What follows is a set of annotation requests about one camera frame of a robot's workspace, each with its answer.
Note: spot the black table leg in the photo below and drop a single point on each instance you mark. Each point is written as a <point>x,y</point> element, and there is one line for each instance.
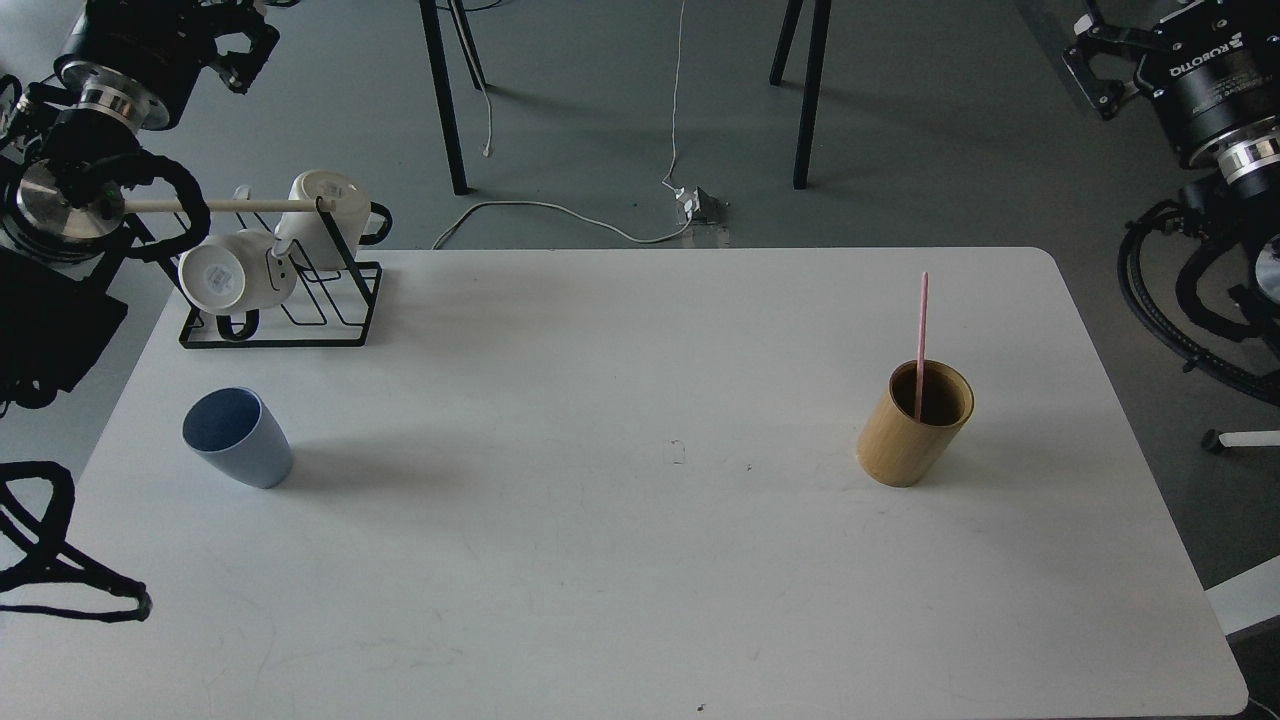
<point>814,66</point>
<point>441,80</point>

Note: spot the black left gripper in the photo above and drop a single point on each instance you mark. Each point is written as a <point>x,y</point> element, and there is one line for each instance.
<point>152,52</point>

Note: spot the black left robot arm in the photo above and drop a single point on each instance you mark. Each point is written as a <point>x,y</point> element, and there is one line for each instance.
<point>81,195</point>

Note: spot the white mug lying front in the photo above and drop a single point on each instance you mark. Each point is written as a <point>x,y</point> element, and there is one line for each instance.
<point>231,274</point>

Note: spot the black table leg left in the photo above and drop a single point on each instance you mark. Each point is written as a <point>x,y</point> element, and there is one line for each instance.
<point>441,80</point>

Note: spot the blue plastic cup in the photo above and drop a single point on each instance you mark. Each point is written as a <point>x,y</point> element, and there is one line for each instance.
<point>234,430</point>

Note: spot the black wire mug rack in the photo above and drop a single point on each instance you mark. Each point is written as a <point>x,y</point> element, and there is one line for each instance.
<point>326,309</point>

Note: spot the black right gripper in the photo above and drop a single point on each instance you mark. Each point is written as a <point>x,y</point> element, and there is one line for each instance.
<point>1205,75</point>

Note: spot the black table leg right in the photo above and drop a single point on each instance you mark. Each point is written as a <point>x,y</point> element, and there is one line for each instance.
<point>814,66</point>

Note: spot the bamboo cylinder holder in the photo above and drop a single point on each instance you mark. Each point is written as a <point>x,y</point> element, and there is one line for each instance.
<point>900,442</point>

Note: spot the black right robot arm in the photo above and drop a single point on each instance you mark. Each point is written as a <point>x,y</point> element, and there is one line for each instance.
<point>1228,285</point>

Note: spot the white mug rear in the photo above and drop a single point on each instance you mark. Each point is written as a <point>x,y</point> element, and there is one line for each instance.
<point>338,218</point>

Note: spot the pink chopstick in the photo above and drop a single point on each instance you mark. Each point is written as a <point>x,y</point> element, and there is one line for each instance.
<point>921,348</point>

